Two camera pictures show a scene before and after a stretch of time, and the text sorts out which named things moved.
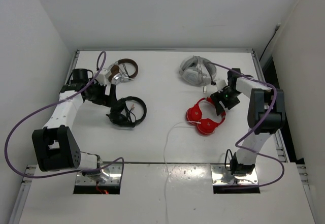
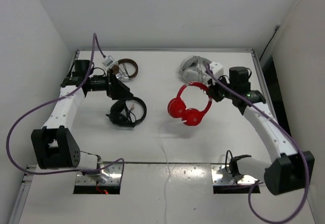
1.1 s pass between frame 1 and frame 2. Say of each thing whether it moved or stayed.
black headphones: stayed
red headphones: moved
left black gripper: moved
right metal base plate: stayed
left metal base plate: stayed
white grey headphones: stayed
